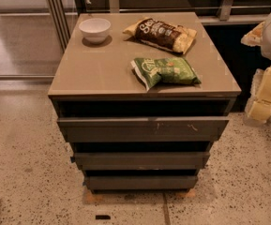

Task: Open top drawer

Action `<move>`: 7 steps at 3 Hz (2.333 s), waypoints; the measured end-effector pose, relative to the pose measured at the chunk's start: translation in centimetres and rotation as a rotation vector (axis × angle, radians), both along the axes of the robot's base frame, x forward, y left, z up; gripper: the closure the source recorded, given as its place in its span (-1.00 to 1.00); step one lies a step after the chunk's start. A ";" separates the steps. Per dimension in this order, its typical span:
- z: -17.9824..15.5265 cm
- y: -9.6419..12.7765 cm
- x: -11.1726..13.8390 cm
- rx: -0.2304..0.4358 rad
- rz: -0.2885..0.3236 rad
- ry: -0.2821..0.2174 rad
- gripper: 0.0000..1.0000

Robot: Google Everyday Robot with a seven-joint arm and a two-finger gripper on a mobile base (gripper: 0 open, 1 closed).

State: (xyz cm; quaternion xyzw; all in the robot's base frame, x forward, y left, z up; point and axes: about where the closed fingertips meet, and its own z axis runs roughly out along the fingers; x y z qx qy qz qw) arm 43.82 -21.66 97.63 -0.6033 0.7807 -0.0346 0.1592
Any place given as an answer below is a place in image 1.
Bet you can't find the grey drawer cabinet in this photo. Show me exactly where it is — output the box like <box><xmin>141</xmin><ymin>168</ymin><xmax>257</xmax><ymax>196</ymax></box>
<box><xmin>47</xmin><ymin>11</ymin><xmax>242</xmax><ymax>195</ymax></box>

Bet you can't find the white ceramic bowl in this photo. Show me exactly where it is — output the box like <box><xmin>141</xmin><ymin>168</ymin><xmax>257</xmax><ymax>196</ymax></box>
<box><xmin>79</xmin><ymin>18</ymin><xmax>111</xmax><ymax>44</ymax></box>

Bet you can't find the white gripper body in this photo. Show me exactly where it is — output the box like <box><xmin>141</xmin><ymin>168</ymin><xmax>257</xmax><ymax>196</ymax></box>
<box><xmin>250</xmin><ymin>66</ymin><xmax>271</xmax><ymax>104</ymax></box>

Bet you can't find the green chip bag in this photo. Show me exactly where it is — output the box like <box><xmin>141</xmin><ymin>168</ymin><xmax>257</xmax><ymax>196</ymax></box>
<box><xmin>131</xmin><ymin>57</ymin><xmax>201</xmax><ymax>91</ymax></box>

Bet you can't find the grey metal railing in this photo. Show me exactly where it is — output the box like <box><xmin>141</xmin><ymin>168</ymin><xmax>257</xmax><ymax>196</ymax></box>
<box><xmin>46</xmin><ymin>0</ymin><xmax>271</xmax><ymax>47</ymax></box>

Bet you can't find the grey bottom drawer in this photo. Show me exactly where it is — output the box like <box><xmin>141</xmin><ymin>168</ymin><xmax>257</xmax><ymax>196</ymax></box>
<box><xmin>84</xmin><ymin>176</ymin><xmax>198</xmax><ymax>190</ymax></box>

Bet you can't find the grey drawer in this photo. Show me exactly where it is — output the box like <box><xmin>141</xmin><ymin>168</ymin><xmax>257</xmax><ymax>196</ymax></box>
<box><xmin>84</xmin><ymin>176</ymin><xmax>198</xmax><ymax>190</ymax></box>
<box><xmin>57</xmin><ymin>116</ymin><xmax>228</xmax><ymax>143</ymax></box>
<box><xmin>73</xmin><ymin>152</ymin><xmax>210</xmax><ymax>171</ymax></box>

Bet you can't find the grey middle drawer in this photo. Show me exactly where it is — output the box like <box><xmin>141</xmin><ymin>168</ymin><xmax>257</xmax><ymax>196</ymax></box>
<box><xmin>73</xmin><ymin>152</ymin><xmax>210</xmax><ymax>171</ymax></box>

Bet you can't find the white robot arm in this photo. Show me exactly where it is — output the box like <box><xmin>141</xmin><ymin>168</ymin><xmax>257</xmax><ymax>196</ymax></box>
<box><xmin>241</xmin><ymin>13</ymin><xmax>271</xmax><ymax>124</ymax></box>

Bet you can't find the brown chip bag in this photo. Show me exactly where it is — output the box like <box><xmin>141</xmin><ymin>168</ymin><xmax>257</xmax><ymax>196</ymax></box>
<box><xmin>123</xmin><ymin>17</ymin><xmax>197</xmax><ymax>54</ymax></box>

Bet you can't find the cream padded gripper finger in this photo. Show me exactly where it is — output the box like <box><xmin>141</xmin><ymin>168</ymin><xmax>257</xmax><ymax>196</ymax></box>
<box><xmin>246</xmin><ymin>99</ymin><xmax>271</xmax><ymax>122</ymax></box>

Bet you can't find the grey top drawer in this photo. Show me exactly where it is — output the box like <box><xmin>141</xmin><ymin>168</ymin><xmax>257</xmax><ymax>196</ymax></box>
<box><xmin>57</xmin><ymin>116</ymin><xmax>228</xmax><ymax>143</ymax></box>

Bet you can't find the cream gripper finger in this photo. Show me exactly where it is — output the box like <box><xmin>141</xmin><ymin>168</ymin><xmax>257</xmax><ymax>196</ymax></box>
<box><xmin>241</xmin><ymin>22</ymin><xmax>264</xmax><ymax>47</ymax></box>

